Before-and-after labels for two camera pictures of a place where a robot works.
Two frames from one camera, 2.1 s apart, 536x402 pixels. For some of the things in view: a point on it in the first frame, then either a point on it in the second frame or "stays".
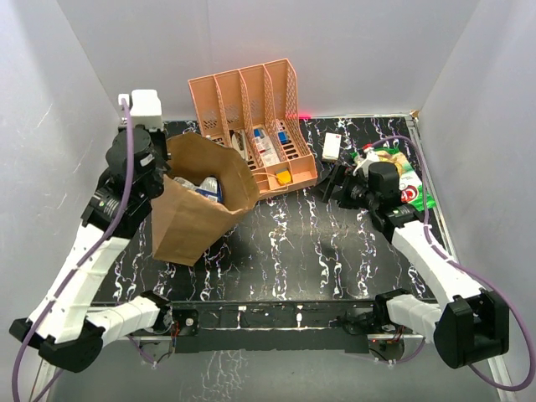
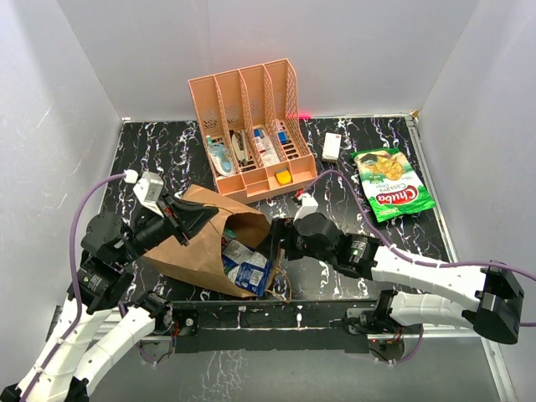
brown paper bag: (185, 223) to (200, 260)
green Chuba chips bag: (411, 192) stays
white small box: (332, 146) stays
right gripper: (337, 173) to (283, 229)
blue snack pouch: (209, 188) to (247, 270)
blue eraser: (283, 136) stays
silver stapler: (239, 142) stays
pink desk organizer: (255, 111) stays
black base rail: (277, 327) stays
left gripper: (159, 135) to (191, 216)
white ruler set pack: (269, 153) stays
